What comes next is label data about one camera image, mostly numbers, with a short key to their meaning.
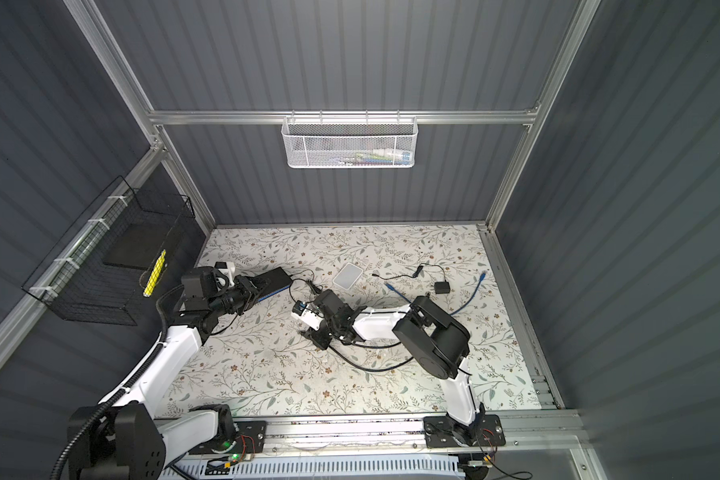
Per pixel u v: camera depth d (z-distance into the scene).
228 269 0.77
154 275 0.71
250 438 0.72
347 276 1.02
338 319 0.73
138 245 0.74
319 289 1.00
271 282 0.81
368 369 0.85
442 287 1.01
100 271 0.71
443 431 0.72
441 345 0.53
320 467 0.71
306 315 0.81
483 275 1.05
